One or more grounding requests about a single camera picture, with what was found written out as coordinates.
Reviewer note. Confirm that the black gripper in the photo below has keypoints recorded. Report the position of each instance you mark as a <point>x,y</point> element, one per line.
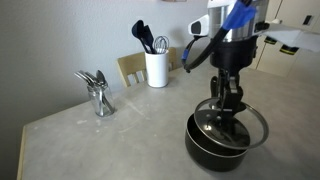
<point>233,55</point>

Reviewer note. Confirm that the glass lid with black knob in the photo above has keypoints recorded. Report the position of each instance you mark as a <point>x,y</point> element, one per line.
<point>253,133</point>

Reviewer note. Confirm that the silver and white robot arm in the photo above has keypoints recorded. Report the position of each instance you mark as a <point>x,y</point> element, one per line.
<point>216,20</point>

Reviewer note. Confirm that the white utensil holder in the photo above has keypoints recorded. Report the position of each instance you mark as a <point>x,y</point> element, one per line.
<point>156,70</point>

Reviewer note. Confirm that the white cabinet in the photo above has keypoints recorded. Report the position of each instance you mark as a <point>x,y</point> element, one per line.
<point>293,63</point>

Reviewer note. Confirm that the metal whisk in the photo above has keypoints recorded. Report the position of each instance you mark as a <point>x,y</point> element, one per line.
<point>161,44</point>

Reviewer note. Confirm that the black spatula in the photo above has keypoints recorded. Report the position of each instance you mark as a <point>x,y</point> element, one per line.
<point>149,36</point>

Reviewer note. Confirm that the wooden chair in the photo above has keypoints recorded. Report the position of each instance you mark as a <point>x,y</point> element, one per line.
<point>131,65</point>

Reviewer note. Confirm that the black serving spoon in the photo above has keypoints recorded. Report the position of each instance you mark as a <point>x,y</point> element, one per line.
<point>138,30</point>

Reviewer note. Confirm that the clear glass jar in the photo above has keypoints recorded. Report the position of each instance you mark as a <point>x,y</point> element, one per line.
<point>101,103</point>

